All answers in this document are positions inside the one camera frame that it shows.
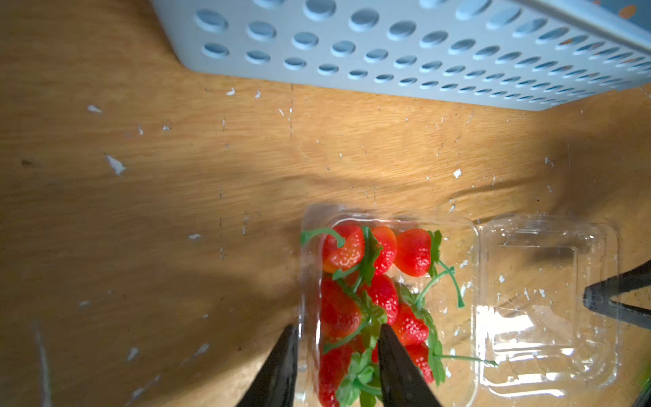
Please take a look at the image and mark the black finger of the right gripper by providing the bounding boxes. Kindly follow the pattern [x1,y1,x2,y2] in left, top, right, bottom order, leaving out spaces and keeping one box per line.
[584,299,651,330]
[583,261,650,305]

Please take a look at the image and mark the red strawberry green leaves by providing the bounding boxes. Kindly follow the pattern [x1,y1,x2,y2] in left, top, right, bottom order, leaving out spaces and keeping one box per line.
[392,284,446,386]

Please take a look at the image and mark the light blue plastic basket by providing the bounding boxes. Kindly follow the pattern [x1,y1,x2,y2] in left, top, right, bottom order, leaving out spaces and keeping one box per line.
[153,1,650,111]

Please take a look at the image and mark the orange red strawberry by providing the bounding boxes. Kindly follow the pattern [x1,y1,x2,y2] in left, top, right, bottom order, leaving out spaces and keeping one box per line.
[301,223,366,274]

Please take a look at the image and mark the clear plastic clamshell container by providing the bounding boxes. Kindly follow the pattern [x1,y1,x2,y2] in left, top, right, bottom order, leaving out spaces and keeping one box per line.
[295,205,619,406]

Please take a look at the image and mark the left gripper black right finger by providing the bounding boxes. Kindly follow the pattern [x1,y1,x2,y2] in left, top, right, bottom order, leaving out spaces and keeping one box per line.
[378,324,442,407]

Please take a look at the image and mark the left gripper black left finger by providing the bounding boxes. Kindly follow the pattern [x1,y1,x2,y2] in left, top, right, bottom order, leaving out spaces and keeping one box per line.
[237,324,298,407]

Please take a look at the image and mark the red strawberry with stem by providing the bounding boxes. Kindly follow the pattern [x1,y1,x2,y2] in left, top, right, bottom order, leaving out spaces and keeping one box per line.
[364,226,398,276]

